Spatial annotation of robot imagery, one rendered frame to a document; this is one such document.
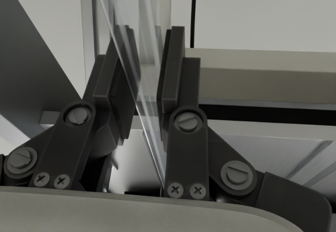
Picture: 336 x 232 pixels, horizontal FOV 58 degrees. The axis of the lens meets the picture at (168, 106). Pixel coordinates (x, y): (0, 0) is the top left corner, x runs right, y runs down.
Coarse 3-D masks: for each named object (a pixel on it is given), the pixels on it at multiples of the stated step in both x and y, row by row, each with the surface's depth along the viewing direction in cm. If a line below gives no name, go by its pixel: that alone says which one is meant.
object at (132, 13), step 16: (112, 0) 8; (128, 0) 8; (144, 0) 8; (112, 16) 9; (128, 16) 8; (144, 16) 8; (112, 32) 9; (128, 32) 9; (144, 32) 9; (160, 32) 10; (128, 48) 10; (144, 48) 10; (160, 48) 10; (128, 64) 11; (144, 64) 10; (160, 64) 11; (128, 80) 12; (144, 80) 11; (144, 96) 13; (144, 112) 14; (144, 128) 16; (160, 144) 18; (160, 160) 20; (160, 176) 24
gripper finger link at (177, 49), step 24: (168, 48) 11; (168, 72) 10; (192, 72) 12; (168, 96) 10; (192, 96) 11; (168, 120) 10; (216, 144) 10; (216, 168) 9; (240, 168) 9; (240, 192) 9
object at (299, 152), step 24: (48, 120) 20; (216, 120) 19; (240, 120) 26; (264, 120) 26; (288, 120) 25; (312, 120) 25; (144, 144) 21; (240, 144) 20; (264, 144) 19; (288, 144) 19; (312, 144) 19; (120, 168) 27; (144, 168) 27; (264, 168) 24; (288, 168) 23; (312, 168) 23; (120, 192) 37; (144, 192) 36
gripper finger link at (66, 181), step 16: (64, 112) 10; (80, 112) 10; (96, 112) 10; (64, 128) 10; (80, 128) 9; (96, 128) 10; (48, 144) 9; (64, 144) 9; (80, 144) 9; (48, 160) 9; (64, 160) 9; (80, 160) 9; (32, 176) 9; (48, 176) 9; (64, 176) 8; (80, 176) 9; (96, 176) 11
